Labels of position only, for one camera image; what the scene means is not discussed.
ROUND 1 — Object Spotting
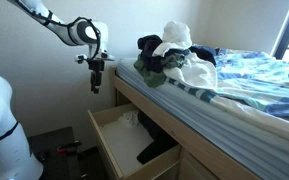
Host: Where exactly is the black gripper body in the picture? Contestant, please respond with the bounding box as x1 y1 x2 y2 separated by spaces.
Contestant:
88 60 104 84

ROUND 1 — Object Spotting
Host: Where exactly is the black shirt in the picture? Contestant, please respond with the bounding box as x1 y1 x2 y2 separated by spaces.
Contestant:
134 35 190 73

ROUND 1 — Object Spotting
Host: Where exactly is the white shirt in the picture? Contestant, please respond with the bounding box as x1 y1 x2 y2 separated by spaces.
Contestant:
152 21 192 57

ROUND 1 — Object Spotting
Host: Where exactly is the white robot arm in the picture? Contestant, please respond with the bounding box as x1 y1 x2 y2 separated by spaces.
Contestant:
0 0 113 180

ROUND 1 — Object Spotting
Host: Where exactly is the white cloth in drawer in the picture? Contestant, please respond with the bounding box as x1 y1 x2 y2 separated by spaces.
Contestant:
118 110 139 128

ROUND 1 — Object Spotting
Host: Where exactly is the green shirt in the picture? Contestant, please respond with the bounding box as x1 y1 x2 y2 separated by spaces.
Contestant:
133 54 185 88

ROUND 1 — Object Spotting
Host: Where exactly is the open wooden drawer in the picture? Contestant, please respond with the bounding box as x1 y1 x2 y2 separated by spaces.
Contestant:
88 104 181 180

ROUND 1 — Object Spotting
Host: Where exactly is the black garment in drawer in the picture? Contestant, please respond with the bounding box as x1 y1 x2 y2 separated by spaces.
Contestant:
137 111 178 164

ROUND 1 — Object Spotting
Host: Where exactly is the red black clamp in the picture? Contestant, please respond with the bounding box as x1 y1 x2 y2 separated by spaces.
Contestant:
56 141 82 154

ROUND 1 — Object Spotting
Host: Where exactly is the black base mat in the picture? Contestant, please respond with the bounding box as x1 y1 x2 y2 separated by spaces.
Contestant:
28 127 81 180

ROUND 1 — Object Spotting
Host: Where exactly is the navy blue garment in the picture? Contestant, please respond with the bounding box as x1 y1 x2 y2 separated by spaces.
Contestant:
189 45 216 65

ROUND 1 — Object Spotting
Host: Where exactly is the blue patterned blanket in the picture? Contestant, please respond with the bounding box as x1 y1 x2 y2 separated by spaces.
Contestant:
166 50 289 120

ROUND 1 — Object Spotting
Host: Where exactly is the blue striped bed sheet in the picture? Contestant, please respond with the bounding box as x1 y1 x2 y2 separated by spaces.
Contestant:
117 59 289 180

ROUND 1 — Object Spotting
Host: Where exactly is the wooden bed frame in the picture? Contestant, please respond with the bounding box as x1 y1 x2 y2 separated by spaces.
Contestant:
111 67 259 180

